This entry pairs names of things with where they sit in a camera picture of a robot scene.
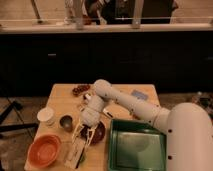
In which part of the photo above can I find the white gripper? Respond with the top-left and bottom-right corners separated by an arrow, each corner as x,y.
71,95 -> 105,149

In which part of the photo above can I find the white board eraser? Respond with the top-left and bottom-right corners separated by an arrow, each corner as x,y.
65,138 -> 85,169

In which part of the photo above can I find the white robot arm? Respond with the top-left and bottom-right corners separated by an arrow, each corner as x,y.
72,79 -> 213,171

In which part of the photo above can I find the metal cup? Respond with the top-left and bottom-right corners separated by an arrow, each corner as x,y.
59,115 -> 73,132

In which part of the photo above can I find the green plastic cup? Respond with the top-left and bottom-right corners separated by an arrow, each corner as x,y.
80,152 -> 86,163

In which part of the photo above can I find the white cup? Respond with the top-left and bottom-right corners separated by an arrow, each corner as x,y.
37,107 -> 55,126

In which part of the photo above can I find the dark brown plate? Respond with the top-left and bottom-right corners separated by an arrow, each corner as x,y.
81,122 -> 106,145

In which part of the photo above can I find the small metal utensil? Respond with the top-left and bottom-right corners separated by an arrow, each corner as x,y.
78,105 -> 85,112

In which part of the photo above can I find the wooden table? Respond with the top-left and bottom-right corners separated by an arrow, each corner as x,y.
24,84 -> 160,171

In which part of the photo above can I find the orange bowl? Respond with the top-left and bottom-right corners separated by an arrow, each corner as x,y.
28,135 -> 61,168

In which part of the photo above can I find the green plastic tray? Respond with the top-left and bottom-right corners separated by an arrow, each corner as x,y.
107,119 -> 166,171

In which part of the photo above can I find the blue sponge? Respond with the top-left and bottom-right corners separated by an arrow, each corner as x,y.
131,90 -> 148,100

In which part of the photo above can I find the black tripod stand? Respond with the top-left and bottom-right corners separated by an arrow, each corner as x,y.
0,99 -> 39,171

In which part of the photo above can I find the person in background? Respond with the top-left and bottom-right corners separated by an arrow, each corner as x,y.
84,0 -> 178,25

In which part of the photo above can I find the white handled brush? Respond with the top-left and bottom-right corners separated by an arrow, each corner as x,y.
83,93 -> 113,119

